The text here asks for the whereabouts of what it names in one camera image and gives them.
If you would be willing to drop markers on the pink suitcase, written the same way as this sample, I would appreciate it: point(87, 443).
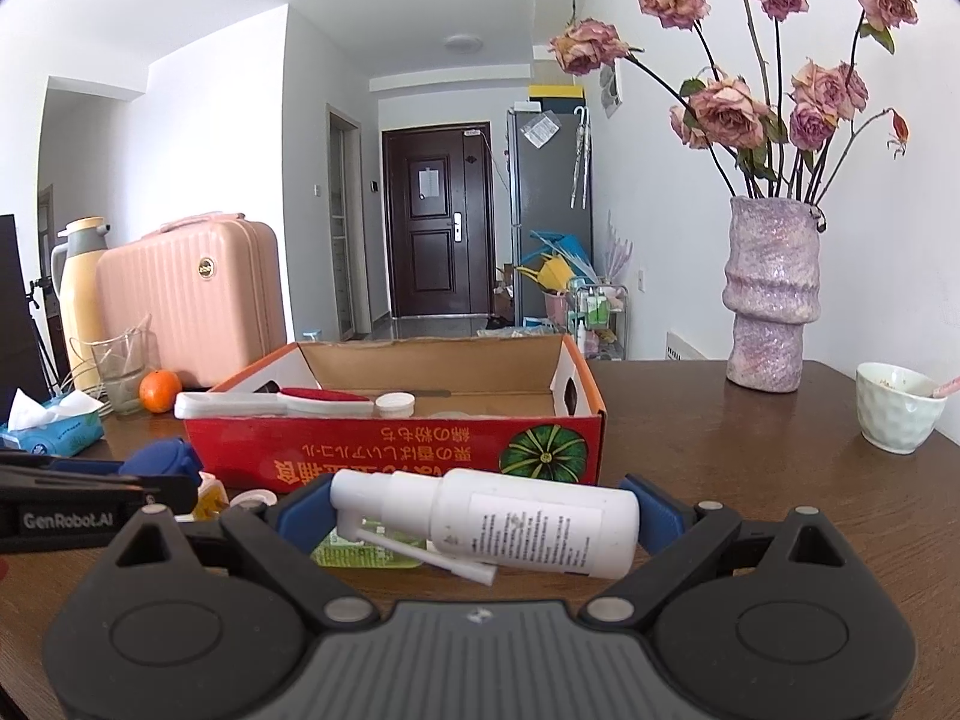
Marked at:
point(207, 290)

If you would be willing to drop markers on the white ridged cap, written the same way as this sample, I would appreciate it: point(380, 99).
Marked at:
point(395, 405)

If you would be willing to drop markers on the orange fruit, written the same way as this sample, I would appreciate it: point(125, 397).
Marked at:
point(158, 391)

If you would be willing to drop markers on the blue plastic lid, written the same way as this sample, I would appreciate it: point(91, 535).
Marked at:
point(167, 457)

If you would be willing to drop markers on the pink textured vase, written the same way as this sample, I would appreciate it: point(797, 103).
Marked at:
point(773, 290)

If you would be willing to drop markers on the dried pink flowers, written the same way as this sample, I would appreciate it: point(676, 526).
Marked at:
point(790, 137)

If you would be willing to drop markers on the yellow thermos jug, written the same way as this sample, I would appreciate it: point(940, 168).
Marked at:
point(73, 265)

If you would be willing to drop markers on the black paper bag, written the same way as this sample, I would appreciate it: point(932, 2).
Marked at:
point(24, 363)

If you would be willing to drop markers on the white round disc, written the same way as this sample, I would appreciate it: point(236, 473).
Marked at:
point(254, 497)

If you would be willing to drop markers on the green spray bottle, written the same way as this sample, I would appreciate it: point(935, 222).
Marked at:
point(336, 552)

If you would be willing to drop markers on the blue tissue pack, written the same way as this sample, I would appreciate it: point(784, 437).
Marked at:
point(63, 426)

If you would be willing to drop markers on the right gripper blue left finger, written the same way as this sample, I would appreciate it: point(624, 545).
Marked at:
point(295, 525)

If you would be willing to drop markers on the red cardboard box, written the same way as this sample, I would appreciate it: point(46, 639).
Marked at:
point(524, 406)

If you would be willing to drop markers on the dark brown door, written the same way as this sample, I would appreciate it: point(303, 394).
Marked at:
point(439, 220)

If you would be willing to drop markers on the white spray bottle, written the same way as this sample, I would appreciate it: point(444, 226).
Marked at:
point(470, 523)

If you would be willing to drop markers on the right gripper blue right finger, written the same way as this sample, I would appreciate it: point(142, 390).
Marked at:
point(673, 530)

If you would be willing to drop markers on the white ceramic cup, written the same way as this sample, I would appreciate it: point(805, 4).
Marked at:
point(895, 407)

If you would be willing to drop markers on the grey refrigerator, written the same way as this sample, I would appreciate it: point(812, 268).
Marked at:
point(549, 192)

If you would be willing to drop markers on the red white lint brush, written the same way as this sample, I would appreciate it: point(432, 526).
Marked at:
point(294, 402)

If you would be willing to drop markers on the metal storage cart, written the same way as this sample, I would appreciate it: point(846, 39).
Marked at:
point(596, 318)

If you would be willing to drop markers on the clear glass cup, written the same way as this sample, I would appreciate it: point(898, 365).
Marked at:
point(122, 363)

